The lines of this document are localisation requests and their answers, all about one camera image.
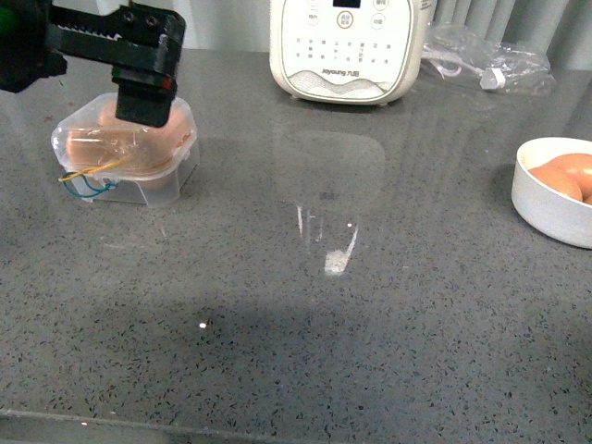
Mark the clear plastic egg box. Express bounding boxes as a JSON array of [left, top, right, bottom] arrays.
[[51, 92, 200, 207]]

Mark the white Joyoung blender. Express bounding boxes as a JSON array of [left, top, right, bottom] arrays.
[[269, 0, 432, 105]]

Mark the clear plastic bag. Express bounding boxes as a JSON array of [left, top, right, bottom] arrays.
[[421, 24, 556, 96]]

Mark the white round bowl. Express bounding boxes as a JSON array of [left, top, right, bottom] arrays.
[[512, 137, 591, 249]]

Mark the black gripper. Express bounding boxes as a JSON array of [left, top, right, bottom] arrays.
[[1, 0, 186, 128]]

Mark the yellow and blue string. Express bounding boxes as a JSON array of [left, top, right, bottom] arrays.
[[57, 154, 135, 200]]

